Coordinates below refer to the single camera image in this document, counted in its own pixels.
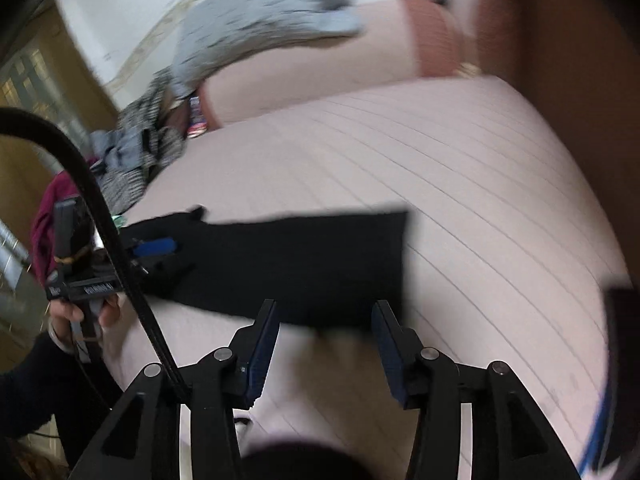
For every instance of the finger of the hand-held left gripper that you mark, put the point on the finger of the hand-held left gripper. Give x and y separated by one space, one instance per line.
155 247
162 269

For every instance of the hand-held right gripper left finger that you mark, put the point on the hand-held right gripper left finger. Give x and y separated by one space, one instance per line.
265 352

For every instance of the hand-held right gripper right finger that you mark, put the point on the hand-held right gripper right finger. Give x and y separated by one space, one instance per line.
387 355

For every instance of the black pants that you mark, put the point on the black pants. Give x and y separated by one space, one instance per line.
300 270

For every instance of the person's left forearm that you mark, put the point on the person's left forearm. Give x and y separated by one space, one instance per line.
30 395

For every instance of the person's left hand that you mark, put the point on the person's left hand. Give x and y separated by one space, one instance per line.
64 316

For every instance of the black white striped cloth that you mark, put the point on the black white striped cloth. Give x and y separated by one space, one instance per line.
130 185

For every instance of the maroon cloth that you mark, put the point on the maroon cloth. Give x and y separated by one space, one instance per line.
47 220

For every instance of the blue-grey cloth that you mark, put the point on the blue-grey cloth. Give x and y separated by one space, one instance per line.
120 147

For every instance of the colourful packet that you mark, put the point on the colourful packet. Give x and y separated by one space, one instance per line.
196 117

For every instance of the wooden glass door cabinet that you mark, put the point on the wooden glass door cabinet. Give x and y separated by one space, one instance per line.
30 90

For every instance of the dark object with blue edge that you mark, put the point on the dark object with blue edge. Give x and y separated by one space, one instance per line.
620 340

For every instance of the grey-blue quilted blanket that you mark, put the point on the grey-blue quilted blanket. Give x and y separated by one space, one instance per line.
250 20

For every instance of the reddish brown sofa cushion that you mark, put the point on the reddish brown sofa cushion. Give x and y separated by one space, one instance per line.
492 20

